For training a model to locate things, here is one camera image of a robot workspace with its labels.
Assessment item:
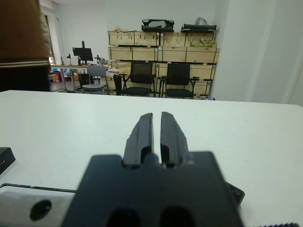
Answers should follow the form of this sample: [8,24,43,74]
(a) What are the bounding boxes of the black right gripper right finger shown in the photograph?
[160,112,189,165]

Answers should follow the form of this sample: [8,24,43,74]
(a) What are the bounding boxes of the black case with white pad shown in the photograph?
[141,18,176,33]

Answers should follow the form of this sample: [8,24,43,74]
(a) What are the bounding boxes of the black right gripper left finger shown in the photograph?
[122,113,155,166]

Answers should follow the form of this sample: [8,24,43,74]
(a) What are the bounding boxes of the wood-top desk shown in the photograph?
[49,62,112,92]

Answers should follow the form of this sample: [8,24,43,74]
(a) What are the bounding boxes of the black waste bin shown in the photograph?
[113,74,123,96]

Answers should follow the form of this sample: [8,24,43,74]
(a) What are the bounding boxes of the person in brown jacket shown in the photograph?
[0,0,52,92]

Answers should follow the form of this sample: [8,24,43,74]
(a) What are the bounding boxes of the black computer monitor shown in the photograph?
[71,41,94,66]

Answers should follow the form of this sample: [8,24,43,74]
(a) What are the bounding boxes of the grey round-seat chair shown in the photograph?
[82,65,110,96]

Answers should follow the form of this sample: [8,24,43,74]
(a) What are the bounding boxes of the black mesh office chair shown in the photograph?
[121,61,157,97]
[160,63,197,100]

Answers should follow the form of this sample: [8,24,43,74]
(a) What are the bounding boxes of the white plastic bag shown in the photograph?
[195,17,215,26]

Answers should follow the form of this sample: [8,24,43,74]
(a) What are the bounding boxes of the long black case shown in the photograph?
[180,23,218,33]

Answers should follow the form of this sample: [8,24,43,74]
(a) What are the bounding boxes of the slim black camera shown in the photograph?
[0,147,17,176]

